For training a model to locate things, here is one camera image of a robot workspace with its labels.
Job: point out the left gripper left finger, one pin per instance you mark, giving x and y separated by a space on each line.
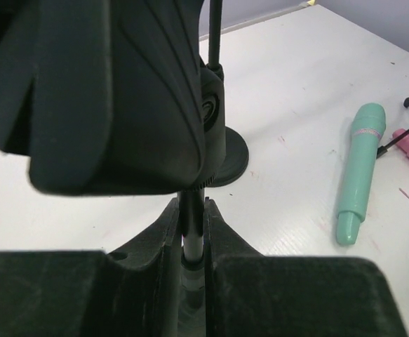
132 291

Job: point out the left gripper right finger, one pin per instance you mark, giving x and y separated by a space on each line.
250 294

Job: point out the teal toy microphone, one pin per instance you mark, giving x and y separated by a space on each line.
366 131

